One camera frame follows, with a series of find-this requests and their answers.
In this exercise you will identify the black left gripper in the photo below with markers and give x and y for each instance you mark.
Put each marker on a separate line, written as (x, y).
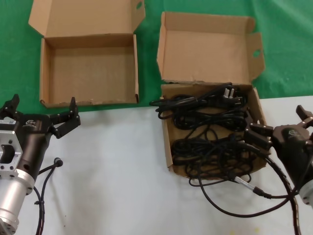
(34, 137)

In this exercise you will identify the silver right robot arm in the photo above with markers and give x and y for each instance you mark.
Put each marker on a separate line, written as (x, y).
(308, 193)

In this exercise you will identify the cardboard box with round-holed lid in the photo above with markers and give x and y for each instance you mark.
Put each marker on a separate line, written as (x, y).
(93, 68)

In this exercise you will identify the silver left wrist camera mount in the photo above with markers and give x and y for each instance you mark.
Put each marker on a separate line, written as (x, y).
(8, 142)

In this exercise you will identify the green cloth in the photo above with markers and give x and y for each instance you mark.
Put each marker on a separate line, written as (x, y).
(14, 61)

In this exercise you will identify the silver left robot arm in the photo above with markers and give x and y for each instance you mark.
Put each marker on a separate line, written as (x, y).
(12, 195)

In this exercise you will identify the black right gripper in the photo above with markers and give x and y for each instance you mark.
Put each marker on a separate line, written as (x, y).
(296, 151)

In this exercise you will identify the cardboard box with torn lid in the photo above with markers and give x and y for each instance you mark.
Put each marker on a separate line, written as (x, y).
(203, 49)

